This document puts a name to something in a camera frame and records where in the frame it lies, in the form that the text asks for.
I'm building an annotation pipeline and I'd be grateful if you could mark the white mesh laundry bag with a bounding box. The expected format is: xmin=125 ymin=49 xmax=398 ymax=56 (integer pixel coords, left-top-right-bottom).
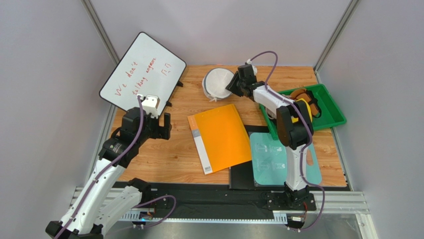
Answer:
xmin=202 ymin=67 xmax=234 ymax=102

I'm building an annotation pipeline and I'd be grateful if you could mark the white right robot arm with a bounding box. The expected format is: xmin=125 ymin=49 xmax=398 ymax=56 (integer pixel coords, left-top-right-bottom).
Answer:
xmin=226 ymin=64 xmax=313 ymax=209

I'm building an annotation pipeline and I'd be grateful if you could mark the teal cutting board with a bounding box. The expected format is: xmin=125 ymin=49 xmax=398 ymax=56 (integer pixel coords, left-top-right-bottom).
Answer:
xmin=249 ymin=132 xmax=322 ymax=186

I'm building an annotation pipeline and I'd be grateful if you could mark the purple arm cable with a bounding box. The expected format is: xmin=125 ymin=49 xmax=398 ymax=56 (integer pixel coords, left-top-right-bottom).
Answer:
xmin=53 ymin=95 xmax=177 ymax=239
xmin=249 ymin=50 xmax=326 ymax=232

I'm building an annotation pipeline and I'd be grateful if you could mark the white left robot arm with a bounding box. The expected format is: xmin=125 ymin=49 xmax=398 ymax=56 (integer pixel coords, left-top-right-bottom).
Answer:
xmin=45 ymin=107 xmax=172 ymax=239

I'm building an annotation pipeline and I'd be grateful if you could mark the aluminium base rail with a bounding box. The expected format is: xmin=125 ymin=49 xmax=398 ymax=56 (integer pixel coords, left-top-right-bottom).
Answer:
xmin=68 ymin=187 xmax=370 ymax=224

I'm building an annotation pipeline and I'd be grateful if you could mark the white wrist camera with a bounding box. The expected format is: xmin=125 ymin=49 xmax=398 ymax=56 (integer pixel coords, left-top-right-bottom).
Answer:
xmin=245 ymin=59 xmax=258 ymax=76
xmin=137 ymin=94 xmax=160 ymax=119

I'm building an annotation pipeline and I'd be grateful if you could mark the black mat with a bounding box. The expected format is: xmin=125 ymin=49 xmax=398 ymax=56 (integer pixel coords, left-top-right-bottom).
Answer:
xmin=229 ymin=124 xmax=288 ymax=191

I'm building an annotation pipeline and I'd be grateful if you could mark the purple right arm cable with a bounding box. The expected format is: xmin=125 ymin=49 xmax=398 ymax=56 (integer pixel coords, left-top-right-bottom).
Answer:
xmin=249 ymin=50 xmax=326 ymax=232

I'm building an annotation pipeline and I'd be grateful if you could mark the white whiteboard with red writing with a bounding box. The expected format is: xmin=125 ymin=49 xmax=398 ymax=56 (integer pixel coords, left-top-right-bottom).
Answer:
xmin=99 ymin=32 xmax=187 ymax=115

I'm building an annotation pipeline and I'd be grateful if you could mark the yellow bra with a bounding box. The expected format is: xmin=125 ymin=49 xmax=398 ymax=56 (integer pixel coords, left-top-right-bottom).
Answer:
xmin=290 ymin=98 xmax=313 ymax=123

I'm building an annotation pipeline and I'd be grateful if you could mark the green plastic tray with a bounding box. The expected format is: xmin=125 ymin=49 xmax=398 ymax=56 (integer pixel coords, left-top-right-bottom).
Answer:
xmin=279 ymin=84 xmax=346 ymax=131

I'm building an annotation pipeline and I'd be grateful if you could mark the brown bra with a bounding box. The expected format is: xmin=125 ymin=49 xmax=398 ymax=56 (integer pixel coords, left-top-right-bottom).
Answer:
xmin=290 ymin=88 xmax=322 ymax=119

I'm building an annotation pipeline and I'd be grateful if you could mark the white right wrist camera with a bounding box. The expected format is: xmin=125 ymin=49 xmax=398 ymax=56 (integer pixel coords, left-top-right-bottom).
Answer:
xmin=245 ymin=59 xmax=258 ymax=76

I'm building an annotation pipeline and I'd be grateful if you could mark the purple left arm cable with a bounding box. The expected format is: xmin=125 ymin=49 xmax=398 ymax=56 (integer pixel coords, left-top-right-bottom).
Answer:
xmin=53 ymin=95 xmax=177 ymax=239

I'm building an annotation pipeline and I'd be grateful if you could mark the orange plastic folder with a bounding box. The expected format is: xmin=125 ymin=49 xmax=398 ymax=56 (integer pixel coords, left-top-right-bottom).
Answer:
xmin=188 ymin=104 xmax=252 ymax=175

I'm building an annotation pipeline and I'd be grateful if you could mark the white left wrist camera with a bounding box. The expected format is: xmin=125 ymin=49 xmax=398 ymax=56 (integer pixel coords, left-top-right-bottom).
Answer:
xmin=137 ymin=94 xmax=160 ymax=119

